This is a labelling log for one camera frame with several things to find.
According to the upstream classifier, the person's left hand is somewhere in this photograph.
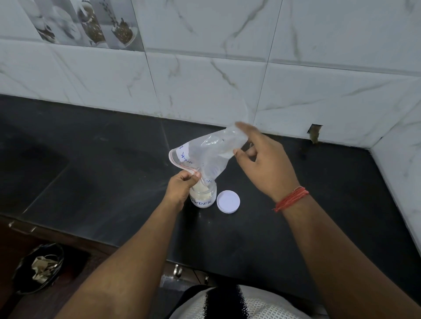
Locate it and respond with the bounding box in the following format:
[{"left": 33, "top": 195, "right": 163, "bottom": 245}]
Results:
[{"left": 163, "top": 170, "right": 202, "bottom": 210}]

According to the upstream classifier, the person's right hand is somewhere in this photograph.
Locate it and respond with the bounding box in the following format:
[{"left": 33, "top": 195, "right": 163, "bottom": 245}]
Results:
[{"left": 233, "top": 122, "right": 302, "bottom": 204}]

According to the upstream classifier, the clear plastic zip bag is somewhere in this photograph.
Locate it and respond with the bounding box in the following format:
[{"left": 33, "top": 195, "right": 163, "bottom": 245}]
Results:
[{"left": 169, "top": 126, "right": 248, "bottom": 195}]

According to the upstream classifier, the person's right forearm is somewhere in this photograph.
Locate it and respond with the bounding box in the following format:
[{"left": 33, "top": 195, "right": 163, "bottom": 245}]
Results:
[{"left": 278, "top": 193, "right": 421, "bottom": 319}]

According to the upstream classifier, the person's left forearm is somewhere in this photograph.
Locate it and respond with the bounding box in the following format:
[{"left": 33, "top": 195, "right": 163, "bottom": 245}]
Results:
[{"left": 54, "top": 197, "right": 187, "bottom": 319}]

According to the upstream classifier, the glass jar of white powder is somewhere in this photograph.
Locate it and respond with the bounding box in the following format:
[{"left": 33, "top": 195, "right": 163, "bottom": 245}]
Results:
[{"left": 189, "top": 182, "right": 218, "bottom": 209}]

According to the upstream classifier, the white round jar lid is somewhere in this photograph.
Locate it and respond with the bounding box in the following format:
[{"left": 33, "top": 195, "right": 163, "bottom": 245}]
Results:
[{"left": 216, "top": 190, "right": 241, "bottom": 214}]

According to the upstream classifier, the red thread wristband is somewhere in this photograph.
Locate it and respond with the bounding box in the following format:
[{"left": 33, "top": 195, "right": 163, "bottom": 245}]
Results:
[{"left": 273, "top": 186, "right": 310, "bottom": 213}]

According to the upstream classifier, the white and black shirt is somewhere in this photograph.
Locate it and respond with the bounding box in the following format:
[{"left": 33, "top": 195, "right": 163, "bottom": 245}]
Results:
[{"left": 167, "top": 284, "right": 312, "bottom": 319}]

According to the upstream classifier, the crumpled paper waste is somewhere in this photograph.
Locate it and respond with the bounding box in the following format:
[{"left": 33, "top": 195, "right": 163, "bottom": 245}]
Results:
[{"left": 30, "top": 255, "right": 60, "bottom": 284}]

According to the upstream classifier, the black waste bin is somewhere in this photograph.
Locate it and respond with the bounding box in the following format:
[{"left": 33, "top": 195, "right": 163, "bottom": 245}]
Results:
[{"left": 12, "top": 243, "right": 65, "bottom": 296}]

